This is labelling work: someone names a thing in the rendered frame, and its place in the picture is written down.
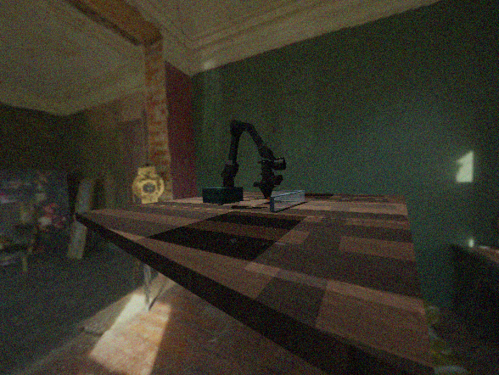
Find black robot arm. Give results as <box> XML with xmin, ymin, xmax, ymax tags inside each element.
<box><xmin>221</xmin><ymin>120</ymin><xmax>286</xmax><ymax>188</ymax></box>

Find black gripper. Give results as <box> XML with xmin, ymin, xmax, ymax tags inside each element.
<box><xmin>254</xmin><ymin>171</ymin><xmax>280</xmax><ymax>199</ymax></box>

